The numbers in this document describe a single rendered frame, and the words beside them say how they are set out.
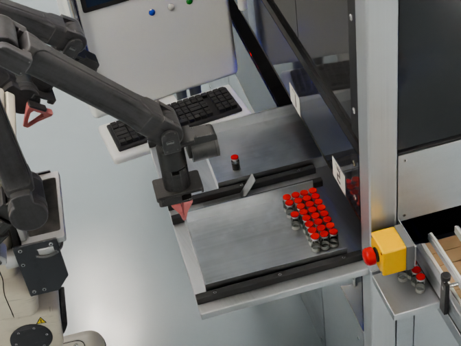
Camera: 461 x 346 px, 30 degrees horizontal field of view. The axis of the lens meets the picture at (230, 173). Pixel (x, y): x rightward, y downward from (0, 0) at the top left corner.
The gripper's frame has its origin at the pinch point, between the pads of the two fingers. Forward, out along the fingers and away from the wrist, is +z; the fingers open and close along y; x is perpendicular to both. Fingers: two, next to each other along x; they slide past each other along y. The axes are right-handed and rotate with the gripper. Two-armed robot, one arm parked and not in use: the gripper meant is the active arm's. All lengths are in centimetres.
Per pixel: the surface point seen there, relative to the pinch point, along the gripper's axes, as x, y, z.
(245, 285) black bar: -7.3, 10.1, 18.6
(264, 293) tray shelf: -9.2, 14.0, 20.7
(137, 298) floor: 84, -18, 108
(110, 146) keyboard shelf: 70, -14, 28
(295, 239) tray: 5.1, 25.6, 20.3
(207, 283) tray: -5.2, 1.9, 17.1
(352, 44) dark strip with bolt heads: -3, 39, -36
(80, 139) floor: 193, -29, 107
